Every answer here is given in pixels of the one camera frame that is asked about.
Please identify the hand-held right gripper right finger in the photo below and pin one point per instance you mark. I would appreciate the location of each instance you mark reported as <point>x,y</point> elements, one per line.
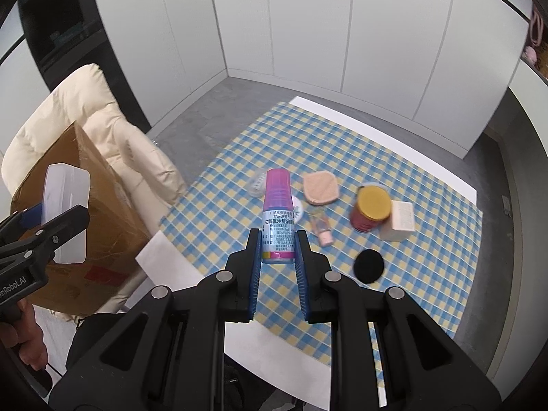
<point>301,265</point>

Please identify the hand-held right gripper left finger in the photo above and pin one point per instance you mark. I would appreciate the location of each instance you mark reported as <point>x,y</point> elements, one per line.
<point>254,265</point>

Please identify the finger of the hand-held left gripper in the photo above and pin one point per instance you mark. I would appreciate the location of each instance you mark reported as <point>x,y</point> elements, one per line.
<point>64,224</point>
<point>32,216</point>

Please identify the white plastic packet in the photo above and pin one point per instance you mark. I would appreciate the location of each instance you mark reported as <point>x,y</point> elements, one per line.
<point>68,184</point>

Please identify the brown cardboard box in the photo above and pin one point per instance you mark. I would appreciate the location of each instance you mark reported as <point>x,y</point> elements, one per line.
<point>107,205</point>

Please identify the pink capped medicine bottle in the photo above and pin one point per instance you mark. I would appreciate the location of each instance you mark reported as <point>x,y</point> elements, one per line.
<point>277,205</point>

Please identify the pink powder puff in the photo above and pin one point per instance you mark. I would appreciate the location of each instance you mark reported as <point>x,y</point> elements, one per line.
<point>320,188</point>

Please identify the clear plastic case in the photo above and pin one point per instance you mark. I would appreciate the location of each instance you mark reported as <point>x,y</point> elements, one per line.
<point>257,185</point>

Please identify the red can with yellow lid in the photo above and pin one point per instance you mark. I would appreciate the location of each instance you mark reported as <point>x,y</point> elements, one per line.
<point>373,203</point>

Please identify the person's left hand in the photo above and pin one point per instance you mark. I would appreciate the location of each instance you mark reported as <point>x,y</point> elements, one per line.
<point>32,338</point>

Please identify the small clear pink-capped bottle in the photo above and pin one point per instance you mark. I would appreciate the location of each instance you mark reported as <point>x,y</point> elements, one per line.
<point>322,229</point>

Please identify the white round jar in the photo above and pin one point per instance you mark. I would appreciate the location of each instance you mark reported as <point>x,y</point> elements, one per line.
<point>299,209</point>

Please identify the black round puff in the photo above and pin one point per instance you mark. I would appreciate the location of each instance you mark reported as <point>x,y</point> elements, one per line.
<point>369,266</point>

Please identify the small cream box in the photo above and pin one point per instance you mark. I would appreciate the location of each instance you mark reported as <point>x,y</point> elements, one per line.
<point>400,222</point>

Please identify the cream padded armchair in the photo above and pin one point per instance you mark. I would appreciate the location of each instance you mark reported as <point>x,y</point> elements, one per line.
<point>81,98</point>

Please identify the blue yellow checked tablecloth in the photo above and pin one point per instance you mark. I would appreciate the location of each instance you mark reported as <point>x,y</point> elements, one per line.
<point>325,137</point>

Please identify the black built-in cabinet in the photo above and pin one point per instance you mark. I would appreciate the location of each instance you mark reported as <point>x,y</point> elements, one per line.
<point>55,21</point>

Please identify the white cabinet doors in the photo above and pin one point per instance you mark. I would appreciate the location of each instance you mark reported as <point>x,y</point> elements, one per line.
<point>299,25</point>

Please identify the pink plush toy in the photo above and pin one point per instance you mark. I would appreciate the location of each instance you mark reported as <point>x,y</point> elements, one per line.
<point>530,54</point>

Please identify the pink hanging bag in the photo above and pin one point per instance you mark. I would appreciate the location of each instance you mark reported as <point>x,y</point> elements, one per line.
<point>535,25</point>

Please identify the wall outlet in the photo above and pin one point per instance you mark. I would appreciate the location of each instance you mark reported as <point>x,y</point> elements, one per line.
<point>506,205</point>

